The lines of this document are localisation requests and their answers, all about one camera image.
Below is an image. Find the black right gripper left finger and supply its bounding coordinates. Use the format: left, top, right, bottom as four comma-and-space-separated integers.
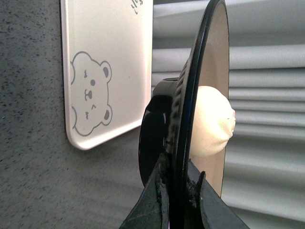
120, 155, 169, 229

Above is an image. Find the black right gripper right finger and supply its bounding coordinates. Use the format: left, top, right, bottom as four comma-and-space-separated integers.
185, 161, 248, 229

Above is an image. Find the beige plate with black rim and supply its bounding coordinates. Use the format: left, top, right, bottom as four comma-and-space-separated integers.
139, 0, 227, 229

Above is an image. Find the cream bear print tray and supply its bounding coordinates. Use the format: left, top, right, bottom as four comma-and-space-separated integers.
61, 0, 153, 150

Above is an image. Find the grey pleated curtain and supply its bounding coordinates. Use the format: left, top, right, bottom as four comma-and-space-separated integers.
133, 0, 305, 229

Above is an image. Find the white steamed bun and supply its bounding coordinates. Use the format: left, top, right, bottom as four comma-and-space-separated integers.
190, 86, 236, 157

